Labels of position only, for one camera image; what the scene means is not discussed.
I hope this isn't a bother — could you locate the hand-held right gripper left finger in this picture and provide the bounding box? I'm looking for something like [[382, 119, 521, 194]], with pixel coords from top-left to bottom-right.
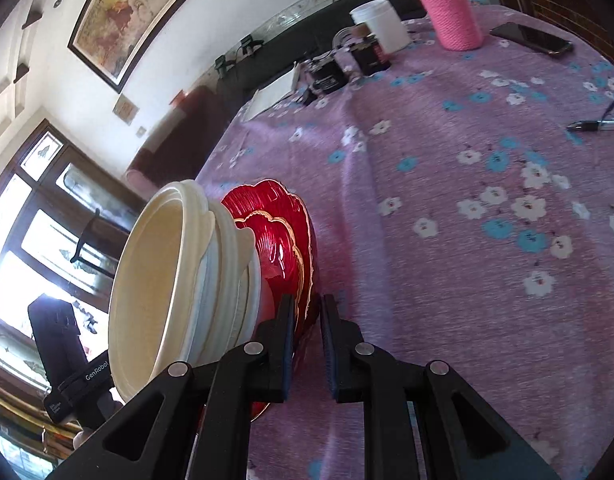
[[46, 292, 298, 480]]

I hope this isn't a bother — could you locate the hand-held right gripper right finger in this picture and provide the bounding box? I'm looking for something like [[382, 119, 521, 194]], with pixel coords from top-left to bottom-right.
[[319, 294, 562, 480]]

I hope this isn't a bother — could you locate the small white bowl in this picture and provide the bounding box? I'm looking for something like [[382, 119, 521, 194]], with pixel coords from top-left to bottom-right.
[[182, 210, 228, 366]]

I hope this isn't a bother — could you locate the large cream bowl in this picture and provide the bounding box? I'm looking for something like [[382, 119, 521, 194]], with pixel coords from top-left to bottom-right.
[[209, 200, 260, 356]]

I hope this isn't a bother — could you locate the gold-rimmed red plate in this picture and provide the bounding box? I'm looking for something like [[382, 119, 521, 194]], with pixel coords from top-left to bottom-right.
[[234, 212, 308, 331]]

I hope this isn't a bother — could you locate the small cream bowl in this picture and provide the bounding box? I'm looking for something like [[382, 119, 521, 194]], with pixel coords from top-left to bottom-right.
[[108, 180, 220, 402]]

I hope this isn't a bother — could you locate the red plate with gold lettering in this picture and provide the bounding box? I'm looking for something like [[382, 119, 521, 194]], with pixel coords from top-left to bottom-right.
[[197, 178, 318, 423]]

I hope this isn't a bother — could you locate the person's left hand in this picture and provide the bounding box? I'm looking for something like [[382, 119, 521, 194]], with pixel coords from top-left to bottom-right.
[[72, 427, 100, 453]]

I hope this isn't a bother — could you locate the dark wooden chair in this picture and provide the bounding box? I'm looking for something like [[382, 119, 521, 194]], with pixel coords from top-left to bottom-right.
[[69, 207, 118, 278]]

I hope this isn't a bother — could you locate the wooden glazed door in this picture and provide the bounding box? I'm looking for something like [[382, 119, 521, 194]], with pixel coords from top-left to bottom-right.
[[0, 119, 148, 321]]

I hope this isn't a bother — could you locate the purple floral tablecloth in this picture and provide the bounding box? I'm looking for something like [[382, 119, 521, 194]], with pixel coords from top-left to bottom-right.
[[194, 4, 614, 480]]

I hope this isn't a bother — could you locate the brown armchair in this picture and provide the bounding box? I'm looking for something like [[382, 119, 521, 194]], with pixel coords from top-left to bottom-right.
[[124, 85, 242, 198]]

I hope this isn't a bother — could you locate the black labelled charger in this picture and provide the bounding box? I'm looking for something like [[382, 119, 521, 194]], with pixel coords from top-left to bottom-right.
[[307, 57, 348, 95]]

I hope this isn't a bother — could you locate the black sofa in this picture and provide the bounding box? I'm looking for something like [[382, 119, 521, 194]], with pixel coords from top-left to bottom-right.
[[214, 0, 428, 106]]

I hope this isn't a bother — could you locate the white plastic cup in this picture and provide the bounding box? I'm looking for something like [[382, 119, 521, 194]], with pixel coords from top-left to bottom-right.
[[349, 0, 412, 53]]

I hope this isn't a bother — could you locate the framed painting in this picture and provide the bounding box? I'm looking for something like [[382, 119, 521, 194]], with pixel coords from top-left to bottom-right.
[[68, 0, 232, 93]]

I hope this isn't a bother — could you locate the black ballpoint pen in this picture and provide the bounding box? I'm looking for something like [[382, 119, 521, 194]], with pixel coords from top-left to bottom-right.
[[567, 119, 614, 133]]

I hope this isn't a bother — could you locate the pink bottle with woven sleeve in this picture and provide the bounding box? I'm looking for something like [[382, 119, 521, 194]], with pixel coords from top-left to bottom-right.
[[409, 0, 484, 52]]

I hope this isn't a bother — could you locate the black smartphone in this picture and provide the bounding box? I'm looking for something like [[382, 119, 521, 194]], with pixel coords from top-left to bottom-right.
[[489, 21, 575, 56]]

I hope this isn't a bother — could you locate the framed wall plaque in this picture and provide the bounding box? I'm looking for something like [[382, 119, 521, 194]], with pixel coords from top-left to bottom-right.
[[112, 95, 139, 126]]

